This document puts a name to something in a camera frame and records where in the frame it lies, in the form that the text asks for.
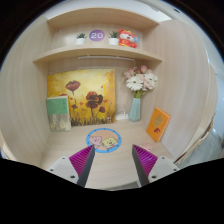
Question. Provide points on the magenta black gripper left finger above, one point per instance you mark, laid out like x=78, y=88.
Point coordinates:
x=82, y=162

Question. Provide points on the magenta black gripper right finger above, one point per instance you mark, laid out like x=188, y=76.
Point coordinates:
x=144, y=162

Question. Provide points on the round cartoon mouse pad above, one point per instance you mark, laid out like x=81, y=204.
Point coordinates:
x=104, y=140

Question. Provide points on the small pink object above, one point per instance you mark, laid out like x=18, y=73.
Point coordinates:
x=146, y=146

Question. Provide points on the teal ribbed vase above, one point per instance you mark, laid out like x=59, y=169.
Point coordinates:
x=134, y=112

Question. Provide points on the green cover book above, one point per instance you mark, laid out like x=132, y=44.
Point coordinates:
x=58, y=113

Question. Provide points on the white power adapter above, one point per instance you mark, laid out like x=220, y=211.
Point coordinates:
x=121, y=115

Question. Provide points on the yellow poppy flower painting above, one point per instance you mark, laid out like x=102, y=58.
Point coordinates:
x=90, y=92

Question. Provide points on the pink white flower bouquet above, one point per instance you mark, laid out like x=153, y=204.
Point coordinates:
x=140, y=80

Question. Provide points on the left small potted plant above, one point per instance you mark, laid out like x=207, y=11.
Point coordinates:
x=80, y=38

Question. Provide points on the small potted plant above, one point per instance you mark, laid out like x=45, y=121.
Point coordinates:
x=80, y=38
x=114, y=38

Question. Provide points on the red lucky cat figurine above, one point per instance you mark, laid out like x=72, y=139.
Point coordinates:
x=127, y=38

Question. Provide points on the right small potted plant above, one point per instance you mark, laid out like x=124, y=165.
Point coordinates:
x=114, y=38

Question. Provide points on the purple round number sign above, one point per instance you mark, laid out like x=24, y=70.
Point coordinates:
x=96, y=35

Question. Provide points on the wooden shelf unit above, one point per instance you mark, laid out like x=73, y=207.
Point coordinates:
x=99, y=16

